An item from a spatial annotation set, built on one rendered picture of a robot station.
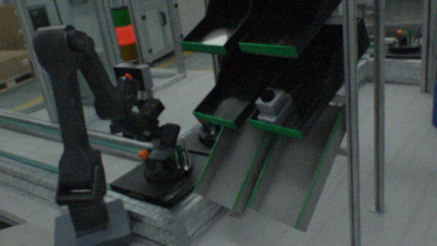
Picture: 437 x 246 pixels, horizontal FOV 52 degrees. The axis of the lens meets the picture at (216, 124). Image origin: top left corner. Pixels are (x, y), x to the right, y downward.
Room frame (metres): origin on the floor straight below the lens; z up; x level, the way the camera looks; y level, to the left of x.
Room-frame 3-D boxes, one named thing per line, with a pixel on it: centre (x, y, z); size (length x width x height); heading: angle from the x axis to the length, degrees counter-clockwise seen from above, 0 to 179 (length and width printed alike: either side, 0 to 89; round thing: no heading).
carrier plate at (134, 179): (1.13, 0.15, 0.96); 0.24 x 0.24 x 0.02; 50
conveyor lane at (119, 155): (1.34, 0.37, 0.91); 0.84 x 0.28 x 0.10; 50
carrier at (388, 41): (1.98, -0.91, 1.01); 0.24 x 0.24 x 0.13; 50
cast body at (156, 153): (1.13, 0.15, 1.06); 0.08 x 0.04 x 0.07; 140
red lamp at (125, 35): (1.34, 0.23, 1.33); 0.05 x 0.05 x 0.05
